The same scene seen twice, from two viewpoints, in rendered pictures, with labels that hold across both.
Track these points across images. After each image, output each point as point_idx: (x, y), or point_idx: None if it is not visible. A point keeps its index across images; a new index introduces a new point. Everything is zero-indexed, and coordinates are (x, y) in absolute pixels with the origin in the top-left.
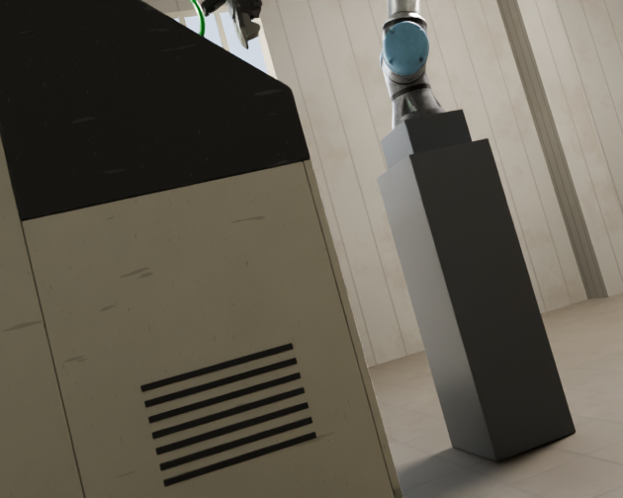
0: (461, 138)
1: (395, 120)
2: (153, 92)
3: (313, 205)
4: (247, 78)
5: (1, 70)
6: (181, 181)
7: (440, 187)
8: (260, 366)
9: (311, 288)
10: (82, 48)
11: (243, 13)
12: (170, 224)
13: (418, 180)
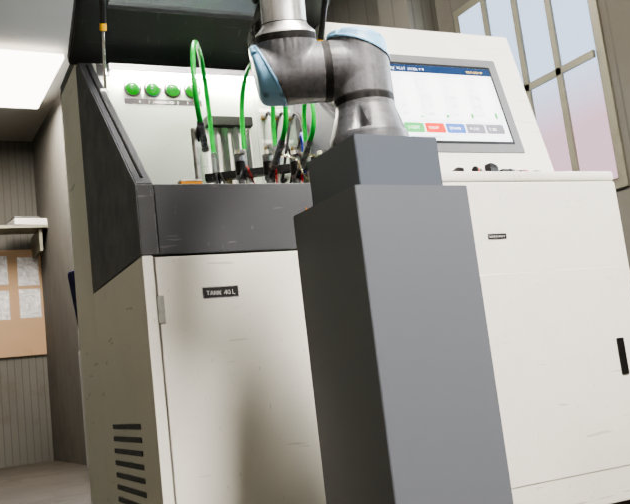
0: (350, 183)
1: None
2: (108, 196)
3: (143, 301)
4: (125, 178)
5: (86, 187)
6: (115, 271)
7: (313, 261)
8: (134, 435)
9: (144, 379)
10: (96, 165)
11: None
12: (114, 306)
13: (298, 251)
